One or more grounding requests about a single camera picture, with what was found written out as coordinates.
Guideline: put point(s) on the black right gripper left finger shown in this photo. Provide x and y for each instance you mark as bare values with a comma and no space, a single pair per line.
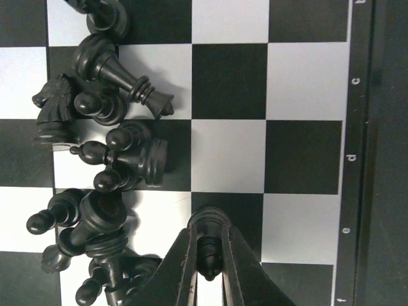
174,281

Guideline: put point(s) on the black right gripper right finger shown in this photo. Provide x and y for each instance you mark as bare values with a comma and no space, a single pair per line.
243,278

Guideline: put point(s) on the black chess bishop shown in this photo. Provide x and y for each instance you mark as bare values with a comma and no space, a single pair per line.
208,222
124,169

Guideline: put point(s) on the black chess rook lying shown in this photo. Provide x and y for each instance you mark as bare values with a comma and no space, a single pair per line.
100,213

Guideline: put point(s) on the black chess bishop lying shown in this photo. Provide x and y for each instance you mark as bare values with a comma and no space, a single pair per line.
124,169

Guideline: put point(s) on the black white chess board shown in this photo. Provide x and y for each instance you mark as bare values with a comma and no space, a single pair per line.
267,126

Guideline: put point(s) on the black chess pawn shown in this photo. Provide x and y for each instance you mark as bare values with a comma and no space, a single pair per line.
105,106

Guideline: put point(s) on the black chess knight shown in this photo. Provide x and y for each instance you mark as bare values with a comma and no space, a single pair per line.
57,112

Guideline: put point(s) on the black chess queen lying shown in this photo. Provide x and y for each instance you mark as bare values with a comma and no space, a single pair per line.
95,59

